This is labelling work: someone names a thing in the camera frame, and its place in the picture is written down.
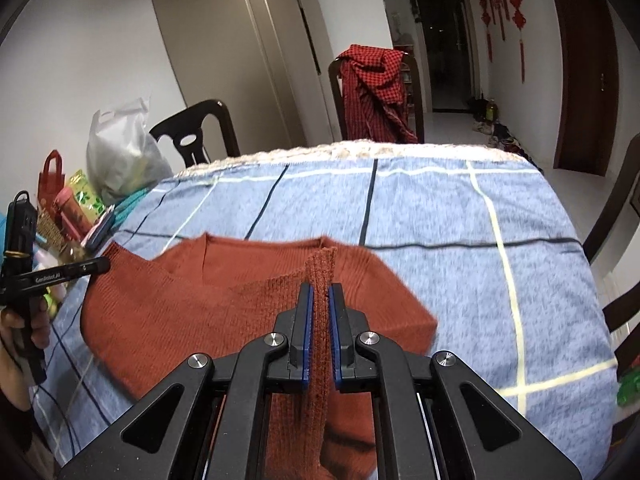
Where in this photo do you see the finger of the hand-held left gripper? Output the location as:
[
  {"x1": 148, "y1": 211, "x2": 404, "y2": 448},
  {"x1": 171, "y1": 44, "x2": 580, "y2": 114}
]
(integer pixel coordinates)
[{"x1": 60, "y1": 256, "x2": 112, "y2": 284}]

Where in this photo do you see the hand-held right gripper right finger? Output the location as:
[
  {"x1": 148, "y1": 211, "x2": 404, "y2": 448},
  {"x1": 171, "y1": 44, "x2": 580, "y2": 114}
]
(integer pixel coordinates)
[{"x1": 327, "y1": 282, "x2": 583, "y2": 480}]

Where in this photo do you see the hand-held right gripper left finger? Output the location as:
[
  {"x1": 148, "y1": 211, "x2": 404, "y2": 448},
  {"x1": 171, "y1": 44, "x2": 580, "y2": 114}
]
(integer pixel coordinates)
[{"x1": 57, "y1": 282, "x2": 316, "y2": 480}]

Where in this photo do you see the rust knit sweater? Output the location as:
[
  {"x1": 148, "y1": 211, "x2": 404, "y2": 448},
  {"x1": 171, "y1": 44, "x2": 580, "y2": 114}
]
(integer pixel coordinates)
[{"x1": 80, "y1": 232, "x2": 441, "y2": 480}]

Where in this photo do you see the person's left hand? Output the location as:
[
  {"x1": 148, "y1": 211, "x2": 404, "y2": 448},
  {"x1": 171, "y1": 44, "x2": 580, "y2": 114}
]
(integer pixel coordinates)
[{"x1": 0, "y1": 305, "x2": 52, "y2": 411}]

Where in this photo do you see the blue pink pencil case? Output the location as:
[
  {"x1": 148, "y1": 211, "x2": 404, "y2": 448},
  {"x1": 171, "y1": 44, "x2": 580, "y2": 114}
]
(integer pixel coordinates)
[{"x1": 82, "y1": 212, "x2": 117, "y2": 252}]

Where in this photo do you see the pink snack canister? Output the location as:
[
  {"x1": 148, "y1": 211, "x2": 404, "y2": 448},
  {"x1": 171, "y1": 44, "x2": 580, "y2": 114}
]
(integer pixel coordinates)
[{"x1": 54, "y1": 187, "x2": 89, "y2": 242}]

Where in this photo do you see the red gift bag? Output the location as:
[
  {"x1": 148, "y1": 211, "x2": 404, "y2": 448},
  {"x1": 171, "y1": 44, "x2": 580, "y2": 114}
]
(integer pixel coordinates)
[{"x1": 39, "y1": 150, "x2": 69, "y2": 212}]

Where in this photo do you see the green printed packet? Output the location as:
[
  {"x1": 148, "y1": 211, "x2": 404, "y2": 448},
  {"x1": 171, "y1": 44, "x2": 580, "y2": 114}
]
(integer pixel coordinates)
[{"x1": 67, "y1": 170, "x2": 109, "y2": 222}]

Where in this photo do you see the teal knit cloth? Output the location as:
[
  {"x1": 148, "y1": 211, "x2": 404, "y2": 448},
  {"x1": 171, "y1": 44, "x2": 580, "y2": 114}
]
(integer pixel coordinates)
[{"x1": 112, "y1": 187, "x2": 152, "y2": 227}]

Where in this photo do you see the white plastic bag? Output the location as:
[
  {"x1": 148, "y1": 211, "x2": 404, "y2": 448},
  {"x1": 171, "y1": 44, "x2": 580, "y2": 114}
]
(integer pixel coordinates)
[{"x1": 86, "y1": 96, "x2": 174, "y2": 206}]

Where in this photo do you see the blue checked blanket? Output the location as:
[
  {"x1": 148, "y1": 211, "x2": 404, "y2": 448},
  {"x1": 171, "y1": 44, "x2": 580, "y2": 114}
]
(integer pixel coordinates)
[{"x1": 30, "y1": 140, "x2": 621, "y2": 467}]

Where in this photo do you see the dark wooden chair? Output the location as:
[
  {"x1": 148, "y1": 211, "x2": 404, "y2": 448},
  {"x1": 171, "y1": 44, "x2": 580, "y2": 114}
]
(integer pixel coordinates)
[
  {"x1": 582, "y1": 132, "x2": 640, "y2": 382},
  {"x1": 327, "y1": 52, "x2": 426, "y2": 144},
  {"x1": 149, "y1": 100, "x2": 242, "y2": 169}
]

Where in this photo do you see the beige wardrobe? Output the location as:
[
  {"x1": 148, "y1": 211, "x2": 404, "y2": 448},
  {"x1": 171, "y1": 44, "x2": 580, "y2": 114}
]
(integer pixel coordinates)
[{"x1": 150, "y1": 0, "x2": 332, "y2": 162}]

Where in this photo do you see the red checked shirt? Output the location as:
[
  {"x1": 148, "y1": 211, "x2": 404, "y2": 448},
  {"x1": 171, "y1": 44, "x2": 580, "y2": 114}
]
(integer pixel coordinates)
[{"x1": 336, "y1": 44, "x2": 420, "y2": 144}]

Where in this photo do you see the pile of shoes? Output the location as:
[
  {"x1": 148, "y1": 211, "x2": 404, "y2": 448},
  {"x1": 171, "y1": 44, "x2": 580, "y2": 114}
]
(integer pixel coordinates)
[{"x1": 470, "y1": 120, "x2": 532, "y2": 157}]

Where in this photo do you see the dark wooden door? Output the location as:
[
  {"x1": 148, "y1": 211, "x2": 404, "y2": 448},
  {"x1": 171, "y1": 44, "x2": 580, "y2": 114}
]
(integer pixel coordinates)
[{"x1": 542, "y1": 0, "x2": 617, "y2": 179}]

